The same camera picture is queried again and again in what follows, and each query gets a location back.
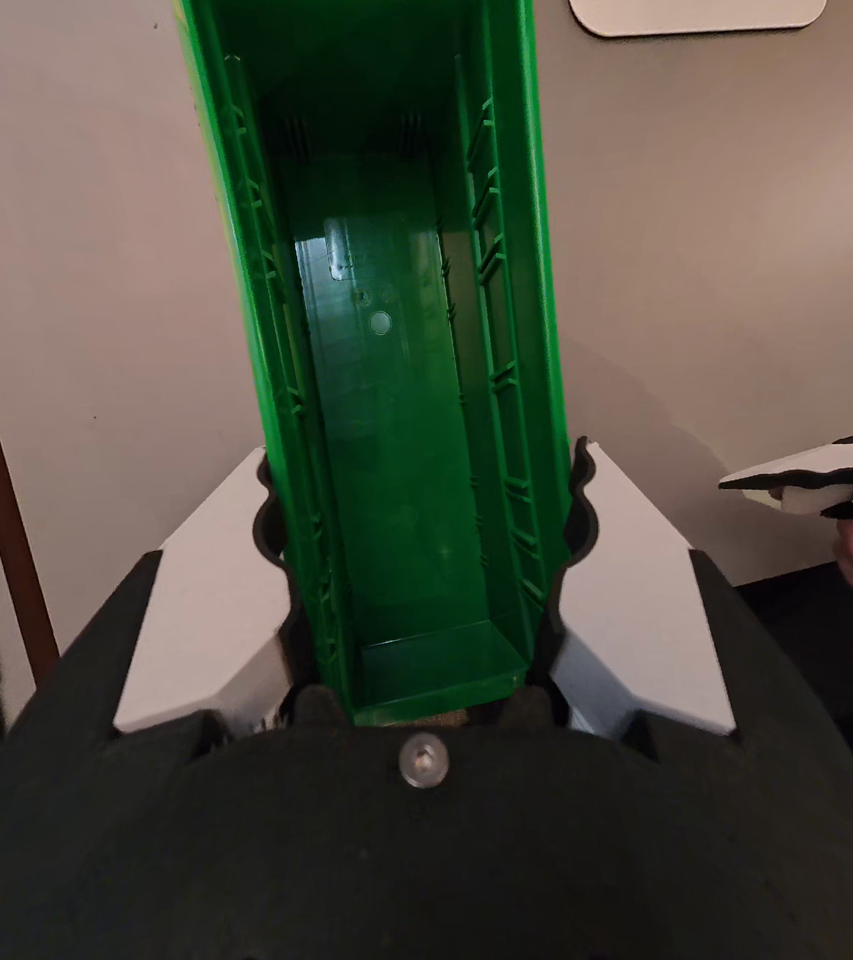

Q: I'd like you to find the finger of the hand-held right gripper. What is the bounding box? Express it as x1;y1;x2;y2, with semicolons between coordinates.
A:
770;482;853;516
717;439;853;492

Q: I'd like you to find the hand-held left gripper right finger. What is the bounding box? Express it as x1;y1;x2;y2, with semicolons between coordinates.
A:
531;436;739;740

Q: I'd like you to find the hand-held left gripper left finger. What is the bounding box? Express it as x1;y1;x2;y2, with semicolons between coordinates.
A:
113;446;304;740

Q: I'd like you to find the green plastic bin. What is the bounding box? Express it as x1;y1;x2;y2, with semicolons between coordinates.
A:
171;0;574;729

